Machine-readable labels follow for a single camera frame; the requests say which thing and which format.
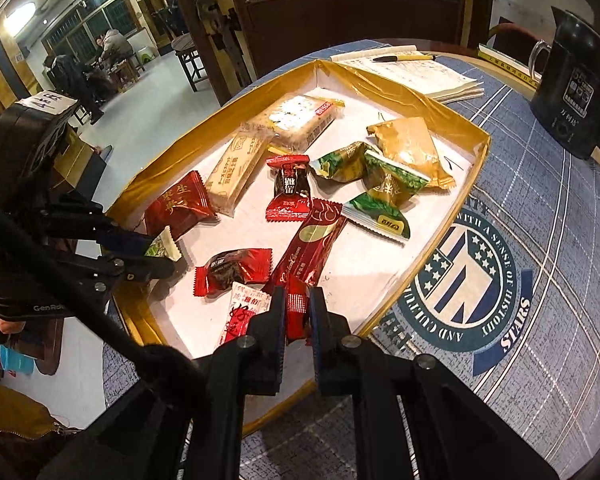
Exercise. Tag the beige biscuit packet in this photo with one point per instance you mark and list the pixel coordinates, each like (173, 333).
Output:
(235, 170)

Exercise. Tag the large yellow snack packet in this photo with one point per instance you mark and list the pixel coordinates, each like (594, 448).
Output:
(410, 147)

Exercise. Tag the brown bag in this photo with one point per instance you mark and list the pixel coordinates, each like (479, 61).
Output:
(20, 425)

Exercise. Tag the gold cardboard tray box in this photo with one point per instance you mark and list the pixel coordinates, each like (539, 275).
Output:
(355, 285)

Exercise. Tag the long red snack packet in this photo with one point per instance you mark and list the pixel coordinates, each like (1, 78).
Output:
(305, 245)

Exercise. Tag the carved wooden post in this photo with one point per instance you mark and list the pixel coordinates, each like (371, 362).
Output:
(215, 35)

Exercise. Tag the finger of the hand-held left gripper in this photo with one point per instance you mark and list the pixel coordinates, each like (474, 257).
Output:
(130, 270)
(125, 240)

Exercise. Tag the dark wooden sideboard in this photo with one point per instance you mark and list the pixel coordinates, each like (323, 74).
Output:
(355, 25)

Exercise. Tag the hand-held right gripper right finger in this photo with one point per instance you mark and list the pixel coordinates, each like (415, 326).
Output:
(325, 345)

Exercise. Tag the red brown chair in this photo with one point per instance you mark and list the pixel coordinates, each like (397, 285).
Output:
(515, 30)

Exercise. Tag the yellow black pen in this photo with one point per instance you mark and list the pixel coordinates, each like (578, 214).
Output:
(405, 57)

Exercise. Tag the blue plastic object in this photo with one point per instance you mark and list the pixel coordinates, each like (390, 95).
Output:
(15, 360)

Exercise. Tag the small green beige packet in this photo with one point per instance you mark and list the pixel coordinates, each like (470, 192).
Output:
(162, 250)

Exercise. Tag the yellow edged book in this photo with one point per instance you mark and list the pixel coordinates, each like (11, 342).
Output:
(505, 62)

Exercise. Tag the clear beige cake packet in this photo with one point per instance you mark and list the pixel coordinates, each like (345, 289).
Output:
(295, 120)

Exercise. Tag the white red snack packet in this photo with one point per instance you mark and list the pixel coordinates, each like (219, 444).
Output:
(242, 310)

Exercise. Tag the green packet yellow logo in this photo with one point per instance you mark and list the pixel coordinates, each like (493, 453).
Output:
(380, 217)

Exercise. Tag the black electric kettle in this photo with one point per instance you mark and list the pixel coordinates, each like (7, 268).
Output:
(575, 95)

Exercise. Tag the dark red snack packet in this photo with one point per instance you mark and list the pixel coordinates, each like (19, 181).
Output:
(177, 205)

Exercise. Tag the small wooden table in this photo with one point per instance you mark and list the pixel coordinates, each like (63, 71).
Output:
(190, 57)

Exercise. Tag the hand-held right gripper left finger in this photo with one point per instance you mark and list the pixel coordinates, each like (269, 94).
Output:
(267, 340)

